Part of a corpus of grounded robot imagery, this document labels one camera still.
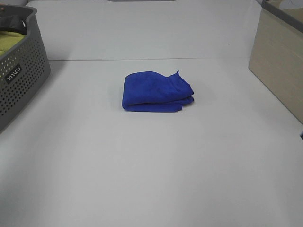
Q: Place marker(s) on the blue microfibre towel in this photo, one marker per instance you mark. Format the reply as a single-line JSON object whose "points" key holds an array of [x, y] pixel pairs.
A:
{"points": [[150, 91]]}

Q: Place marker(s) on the yellow-green towel in basket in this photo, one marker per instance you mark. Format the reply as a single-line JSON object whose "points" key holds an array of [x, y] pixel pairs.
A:
{"points": [[8, 40]]}

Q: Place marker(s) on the black cloth in basket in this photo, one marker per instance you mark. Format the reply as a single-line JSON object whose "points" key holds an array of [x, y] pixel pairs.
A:
{"points": [[13, 23]]}

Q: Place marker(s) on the beige box with grey rim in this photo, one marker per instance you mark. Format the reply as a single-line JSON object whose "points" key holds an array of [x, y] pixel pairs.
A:
{"points": [[277, 54]]}

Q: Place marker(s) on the grey perforated plastic basket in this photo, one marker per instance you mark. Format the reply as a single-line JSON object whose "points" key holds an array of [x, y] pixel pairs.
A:
{"points": [[24, 67]]}

